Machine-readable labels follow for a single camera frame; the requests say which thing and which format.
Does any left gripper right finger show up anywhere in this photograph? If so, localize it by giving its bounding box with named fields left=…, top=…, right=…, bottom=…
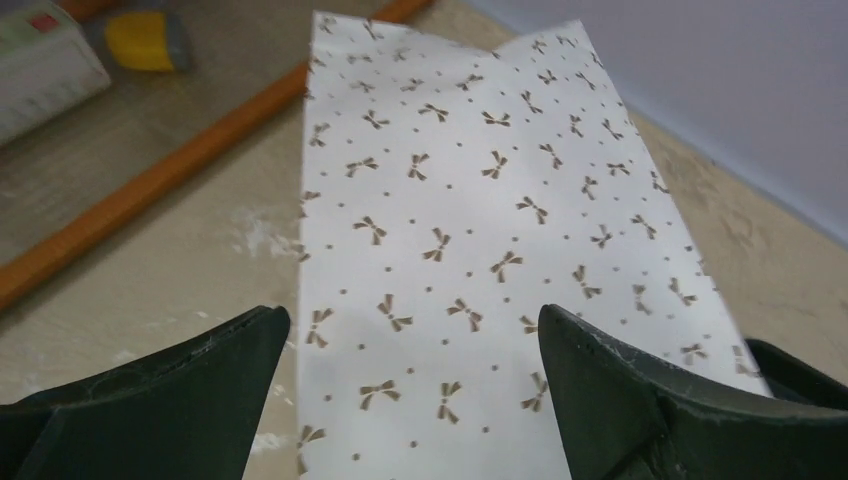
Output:
left=538, top=304, right=847, bottom=479

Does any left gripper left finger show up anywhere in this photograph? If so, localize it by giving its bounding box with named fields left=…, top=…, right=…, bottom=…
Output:
left=1, top=306, right=291, bottom=479

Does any white patterned paper bag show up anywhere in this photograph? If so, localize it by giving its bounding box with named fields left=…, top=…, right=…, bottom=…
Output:
left=297, top=12, right=767, bottom=479

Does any black plastic tray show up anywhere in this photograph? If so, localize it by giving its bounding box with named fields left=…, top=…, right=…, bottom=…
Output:
left=745, top=338, right=847, bottom=411

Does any orange wooden shelf rack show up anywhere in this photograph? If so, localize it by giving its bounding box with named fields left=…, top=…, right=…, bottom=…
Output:
left=1, top=1, right=427, bottom=311

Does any green white deli box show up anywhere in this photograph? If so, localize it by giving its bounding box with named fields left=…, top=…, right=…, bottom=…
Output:
left=1, top=1, right=112, bottom=145

